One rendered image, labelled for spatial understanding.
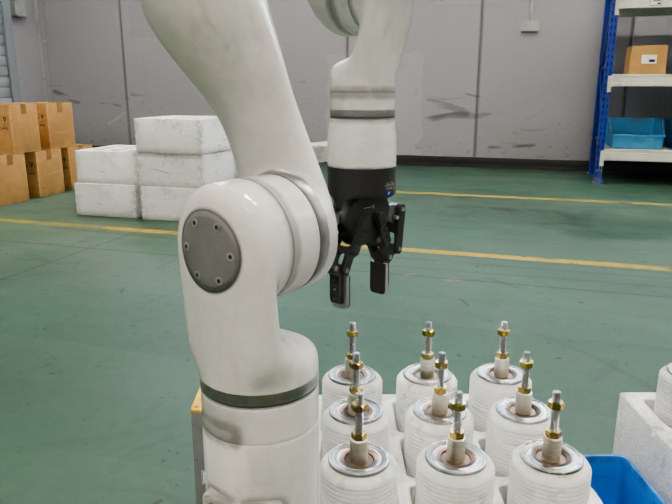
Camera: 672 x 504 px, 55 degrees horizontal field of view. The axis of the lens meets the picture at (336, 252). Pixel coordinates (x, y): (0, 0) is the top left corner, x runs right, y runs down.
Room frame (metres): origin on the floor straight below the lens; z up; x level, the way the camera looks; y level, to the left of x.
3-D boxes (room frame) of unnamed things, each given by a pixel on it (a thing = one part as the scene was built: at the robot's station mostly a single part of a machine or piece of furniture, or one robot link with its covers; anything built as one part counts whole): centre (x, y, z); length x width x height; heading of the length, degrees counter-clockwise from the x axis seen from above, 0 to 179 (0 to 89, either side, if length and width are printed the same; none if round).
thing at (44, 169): (4.30, 2.04, 0.15); 0.30 x 0.24 x 0.30; 73
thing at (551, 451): (0.70, -0.27, 0.26); 0.02 x 0.02 x 0.03
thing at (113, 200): (3.69, 1.22, 0.09); 0.39 x 0.39 x 0.18; 74
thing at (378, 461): (0.70, -0.03, 0.25); 0.08 x 0.08 x 0.01
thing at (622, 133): (5.00, -2.29, 0.36); 0.50 x 0.38 x 0.21; 163
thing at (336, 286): (0.66, 0.00, 0.49); 0.03 x 0.01 x 0.05; 139
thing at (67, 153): (4.62, 1.95, 0.15); 0.30 x 0.24 x 0.30; 69
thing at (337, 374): (0.93, -0.03, 0.25); 0.08 x 0.08 x 0.01
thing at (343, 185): (0.70, -0.03, 0.57); 0.08 x 0.08 x 0.09
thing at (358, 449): (0.70, -0.03, 0.26); 0.02 x 0.02 x 0.03
